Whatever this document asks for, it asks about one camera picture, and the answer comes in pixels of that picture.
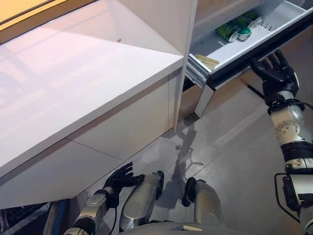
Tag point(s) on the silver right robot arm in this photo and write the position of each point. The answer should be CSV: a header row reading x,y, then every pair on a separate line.
x,y
293,132

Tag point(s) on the white tall cabinet panel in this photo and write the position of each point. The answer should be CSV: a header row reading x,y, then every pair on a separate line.
x,y
159,24

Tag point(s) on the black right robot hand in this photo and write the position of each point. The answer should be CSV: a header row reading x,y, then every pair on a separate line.
x,y
278,76

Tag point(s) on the stainless bottom fridge drawer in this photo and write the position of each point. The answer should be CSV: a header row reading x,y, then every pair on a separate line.
x,y
189,100

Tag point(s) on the silver right robot leg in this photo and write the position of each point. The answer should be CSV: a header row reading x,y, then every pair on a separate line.
x,y
207,198

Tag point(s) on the stainless steel fridge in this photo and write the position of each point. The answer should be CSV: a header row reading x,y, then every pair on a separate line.
x,y
244,83

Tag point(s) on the dark green can teal end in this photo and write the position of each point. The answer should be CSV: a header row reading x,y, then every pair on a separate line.
x,y
244,33

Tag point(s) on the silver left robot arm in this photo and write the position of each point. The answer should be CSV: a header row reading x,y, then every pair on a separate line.
x,y
90,210

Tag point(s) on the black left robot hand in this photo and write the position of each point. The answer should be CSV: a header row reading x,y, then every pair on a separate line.
x,y
119,180

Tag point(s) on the blue post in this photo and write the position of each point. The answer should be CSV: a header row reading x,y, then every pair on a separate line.
x,y
58,218

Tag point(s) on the yellow tea bottle white cap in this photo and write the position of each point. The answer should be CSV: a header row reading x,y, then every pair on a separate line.
x,y
206,61

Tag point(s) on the white fridge drawer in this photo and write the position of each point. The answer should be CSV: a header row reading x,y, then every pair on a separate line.
x,y
234,54

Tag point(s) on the black framed window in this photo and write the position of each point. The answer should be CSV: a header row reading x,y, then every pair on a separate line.
x,y
24,7

